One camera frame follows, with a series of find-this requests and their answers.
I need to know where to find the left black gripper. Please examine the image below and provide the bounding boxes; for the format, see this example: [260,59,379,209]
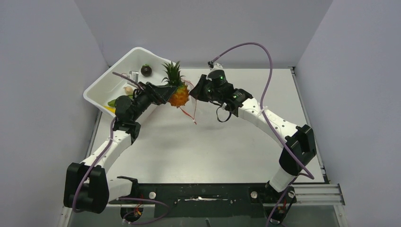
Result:
[131,81,177,122]

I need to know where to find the toy pineapple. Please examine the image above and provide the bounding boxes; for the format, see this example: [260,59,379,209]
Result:
[162,61,189,108]

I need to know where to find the dark mangosteen toy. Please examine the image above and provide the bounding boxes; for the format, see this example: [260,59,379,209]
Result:
[140,64,153,77]

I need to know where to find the clear zip top bag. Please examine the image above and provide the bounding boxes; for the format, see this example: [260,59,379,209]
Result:
[179,96,197,125]

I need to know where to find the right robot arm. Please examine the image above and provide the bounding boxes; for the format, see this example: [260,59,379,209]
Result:
[189,70,316,202]

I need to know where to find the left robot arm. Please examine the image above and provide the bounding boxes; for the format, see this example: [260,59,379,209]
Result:
[63,82,178,214]

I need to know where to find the white plastic bin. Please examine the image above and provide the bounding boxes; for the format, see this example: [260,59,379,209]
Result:
[83,47,170,118]

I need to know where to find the garlic toy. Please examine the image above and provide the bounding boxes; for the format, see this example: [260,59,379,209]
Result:
[123,86,134,96]

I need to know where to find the green toy vegetable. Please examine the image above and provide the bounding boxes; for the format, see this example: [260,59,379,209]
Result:
[107,99,116,107]

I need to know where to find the yellow toy banana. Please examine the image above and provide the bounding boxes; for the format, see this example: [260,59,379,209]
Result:
[104,106,115,113]

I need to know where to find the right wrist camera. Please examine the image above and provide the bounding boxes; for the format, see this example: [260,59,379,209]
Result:
[208,61,224,72]

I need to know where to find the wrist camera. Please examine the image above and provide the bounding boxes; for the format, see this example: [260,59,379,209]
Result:
[128,71,139,82]
[208,61,224,72]

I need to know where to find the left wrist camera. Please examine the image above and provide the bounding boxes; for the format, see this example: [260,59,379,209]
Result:
[128,71,139,82]

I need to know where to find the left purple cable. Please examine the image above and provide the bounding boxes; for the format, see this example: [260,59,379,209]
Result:
[72,72,171,226]

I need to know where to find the purple cable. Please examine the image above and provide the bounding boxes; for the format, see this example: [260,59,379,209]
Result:
[72,72,171,226]
[209,42,314,227]

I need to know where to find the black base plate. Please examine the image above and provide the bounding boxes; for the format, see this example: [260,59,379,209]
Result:
[120,183,297,224]

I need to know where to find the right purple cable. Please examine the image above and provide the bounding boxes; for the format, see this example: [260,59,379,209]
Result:
[209,42,314,227]

